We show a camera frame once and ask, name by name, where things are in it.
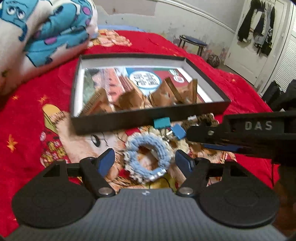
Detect brown triangular snack packet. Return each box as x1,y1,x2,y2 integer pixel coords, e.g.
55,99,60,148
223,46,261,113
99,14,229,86
180,79,200,105
81,88,114,116
113,89,151,111
149,77,184,107

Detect hanging dark clothes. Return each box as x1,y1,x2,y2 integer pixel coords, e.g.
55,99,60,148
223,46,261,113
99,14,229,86
237,0,277,56

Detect brown patterned ball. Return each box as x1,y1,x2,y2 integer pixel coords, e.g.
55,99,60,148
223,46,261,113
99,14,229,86
206,54,221,68

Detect light blue scrunchie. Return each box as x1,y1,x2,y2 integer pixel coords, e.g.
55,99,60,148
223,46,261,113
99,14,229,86
124,133,172,183

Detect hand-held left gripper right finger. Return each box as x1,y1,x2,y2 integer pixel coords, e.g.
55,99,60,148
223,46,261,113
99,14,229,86
175,150,245,197

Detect teal binder clip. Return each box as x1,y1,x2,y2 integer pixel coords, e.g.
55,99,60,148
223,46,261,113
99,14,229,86
153,117,171,128

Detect round blue-seated stool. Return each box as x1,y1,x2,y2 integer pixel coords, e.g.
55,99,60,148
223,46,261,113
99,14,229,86
179,35,208,56

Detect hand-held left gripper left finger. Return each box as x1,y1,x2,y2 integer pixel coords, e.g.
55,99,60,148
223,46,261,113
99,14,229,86
43,148,116,197

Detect brown lace-trimmed scrunchie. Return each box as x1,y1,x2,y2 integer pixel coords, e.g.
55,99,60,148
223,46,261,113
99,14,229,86
185,113,219,127

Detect red teddy bear blanket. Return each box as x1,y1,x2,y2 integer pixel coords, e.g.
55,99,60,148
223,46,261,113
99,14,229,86
0,30,281,237

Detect blue binder clip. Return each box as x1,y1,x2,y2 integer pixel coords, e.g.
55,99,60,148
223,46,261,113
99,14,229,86
162,124,187,142

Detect black backpack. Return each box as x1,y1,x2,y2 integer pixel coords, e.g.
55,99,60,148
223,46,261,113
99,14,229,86
262,80,287,105

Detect black shallow cardboard box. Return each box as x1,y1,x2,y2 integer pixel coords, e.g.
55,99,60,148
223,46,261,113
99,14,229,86
70,53,232,135

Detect white louvred closet door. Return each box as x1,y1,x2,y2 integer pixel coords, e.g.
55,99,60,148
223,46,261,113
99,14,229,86
268,35,296,94

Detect white blue monster blanket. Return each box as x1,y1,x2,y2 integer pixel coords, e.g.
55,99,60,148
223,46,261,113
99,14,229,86
0,0,99,96

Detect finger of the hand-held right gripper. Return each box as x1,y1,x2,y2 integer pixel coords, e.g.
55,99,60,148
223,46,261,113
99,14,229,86
201,142,241,154
186,125,226,143

